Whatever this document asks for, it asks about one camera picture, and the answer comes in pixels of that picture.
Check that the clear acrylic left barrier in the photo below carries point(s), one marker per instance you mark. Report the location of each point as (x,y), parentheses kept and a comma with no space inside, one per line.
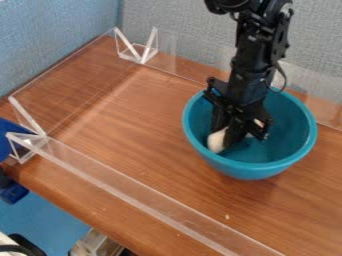
(61,92)

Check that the blue plastic bowl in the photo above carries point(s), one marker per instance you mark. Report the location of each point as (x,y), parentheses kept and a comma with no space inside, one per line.
(255,160)

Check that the white black object under table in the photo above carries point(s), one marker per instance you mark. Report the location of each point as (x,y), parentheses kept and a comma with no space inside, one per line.
(17,245)

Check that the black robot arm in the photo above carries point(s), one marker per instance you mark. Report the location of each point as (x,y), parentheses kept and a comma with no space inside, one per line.
(263,28)

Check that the white brown toy mushroom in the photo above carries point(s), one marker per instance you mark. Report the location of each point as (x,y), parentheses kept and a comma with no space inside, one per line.
(216,138)

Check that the clear box under table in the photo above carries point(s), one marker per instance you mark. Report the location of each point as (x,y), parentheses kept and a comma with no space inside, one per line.
(96,244)

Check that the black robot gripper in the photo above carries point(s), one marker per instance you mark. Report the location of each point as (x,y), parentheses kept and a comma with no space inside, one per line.
(239,101)

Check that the clear acrylic barrier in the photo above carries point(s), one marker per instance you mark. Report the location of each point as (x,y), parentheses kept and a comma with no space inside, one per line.
(61,92)
(216,235)
(197,59)

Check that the clear acrylic front barrier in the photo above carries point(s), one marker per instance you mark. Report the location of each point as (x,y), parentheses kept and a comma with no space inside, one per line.
(216,235)

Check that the clear acrylic back barrier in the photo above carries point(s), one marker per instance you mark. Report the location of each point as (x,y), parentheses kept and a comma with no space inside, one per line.
(197,59)

